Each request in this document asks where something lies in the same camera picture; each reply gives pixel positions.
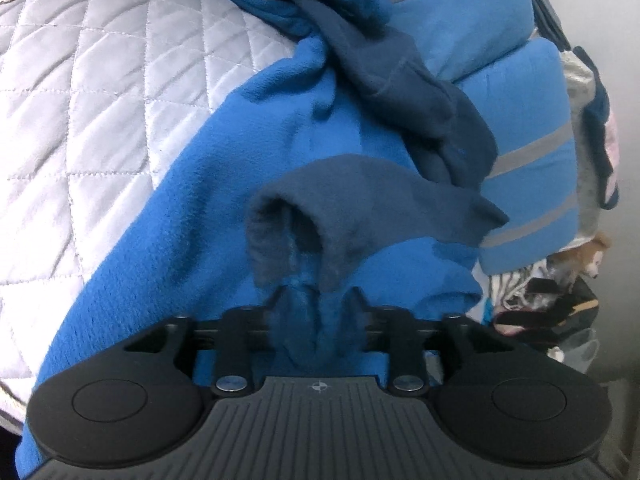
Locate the dark grey folded cloth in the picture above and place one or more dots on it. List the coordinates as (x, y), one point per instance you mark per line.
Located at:
(547, 10)

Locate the brown stuffed toy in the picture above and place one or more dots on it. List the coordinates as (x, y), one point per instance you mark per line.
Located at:
(582, 255)

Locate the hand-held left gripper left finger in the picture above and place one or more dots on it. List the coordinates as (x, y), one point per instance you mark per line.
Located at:
(240, 330)

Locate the blue fleece jacket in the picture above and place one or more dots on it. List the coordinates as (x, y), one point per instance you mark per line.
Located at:
(200, 185)

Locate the white quilted bedspread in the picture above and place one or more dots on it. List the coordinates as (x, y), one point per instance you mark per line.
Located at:
(90, 110)

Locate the white striped cloth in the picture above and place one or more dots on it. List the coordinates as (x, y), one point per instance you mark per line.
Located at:
(515, 285)

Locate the blue pillow with grey stripes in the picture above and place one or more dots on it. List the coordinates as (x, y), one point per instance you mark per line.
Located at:
(530, 120)
(450, 25)

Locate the pile of clothes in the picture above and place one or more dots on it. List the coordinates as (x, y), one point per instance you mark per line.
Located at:
(550, 315)

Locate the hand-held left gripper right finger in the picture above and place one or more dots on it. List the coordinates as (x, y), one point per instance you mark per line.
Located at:
(405, 332)

